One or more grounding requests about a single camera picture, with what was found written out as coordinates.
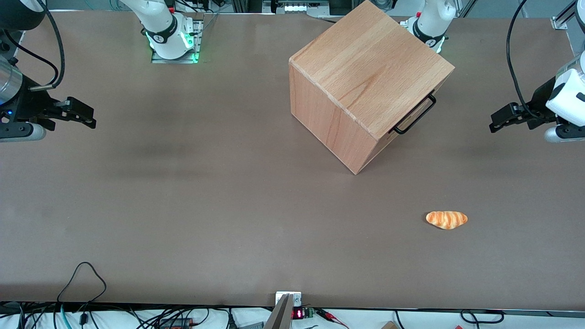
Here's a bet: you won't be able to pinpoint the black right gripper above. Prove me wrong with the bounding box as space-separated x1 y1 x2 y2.
0 75 97 138

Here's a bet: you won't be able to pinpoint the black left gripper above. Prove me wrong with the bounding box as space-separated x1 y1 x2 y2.
489 77 561 134

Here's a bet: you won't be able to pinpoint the light wooden drawer cabinet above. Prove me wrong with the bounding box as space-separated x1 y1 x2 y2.
289 0 455 175

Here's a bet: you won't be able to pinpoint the orange striped toy bread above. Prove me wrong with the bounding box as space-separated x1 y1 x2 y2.
426 211 468 230

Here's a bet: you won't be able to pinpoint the white lit device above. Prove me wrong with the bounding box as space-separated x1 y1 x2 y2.
273 0 330 15

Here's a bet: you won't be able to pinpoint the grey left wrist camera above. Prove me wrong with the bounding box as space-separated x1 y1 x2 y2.
544 124 585 143

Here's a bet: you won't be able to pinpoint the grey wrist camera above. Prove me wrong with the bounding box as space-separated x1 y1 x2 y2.
0 122 47 143
544 124 585 143

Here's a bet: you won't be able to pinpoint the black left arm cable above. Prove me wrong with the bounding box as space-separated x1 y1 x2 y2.
506 0 557 123

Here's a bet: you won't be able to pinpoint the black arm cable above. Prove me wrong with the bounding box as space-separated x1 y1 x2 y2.
506 0 557 123
5 0 65 91

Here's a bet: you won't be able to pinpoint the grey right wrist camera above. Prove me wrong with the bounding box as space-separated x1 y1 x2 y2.
0 122 47 143

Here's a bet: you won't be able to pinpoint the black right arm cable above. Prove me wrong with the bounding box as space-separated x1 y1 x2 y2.
5 0 65 91

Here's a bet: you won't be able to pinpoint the aluminium frame profile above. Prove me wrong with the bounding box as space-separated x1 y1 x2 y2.
550 0 578 32

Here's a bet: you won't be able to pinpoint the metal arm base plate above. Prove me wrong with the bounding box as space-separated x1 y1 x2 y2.
151 13 204 64

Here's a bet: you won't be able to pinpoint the black looped table cable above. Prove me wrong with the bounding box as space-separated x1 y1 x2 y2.
57 262 107 316

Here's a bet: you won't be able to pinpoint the black coiled cable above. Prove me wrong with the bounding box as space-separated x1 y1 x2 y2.
459 309 505 325

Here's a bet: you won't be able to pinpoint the red clip lead wires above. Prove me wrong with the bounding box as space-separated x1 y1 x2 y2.
315 308 350 329

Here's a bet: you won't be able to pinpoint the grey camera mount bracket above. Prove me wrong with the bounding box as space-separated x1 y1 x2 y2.
264 292 303 329

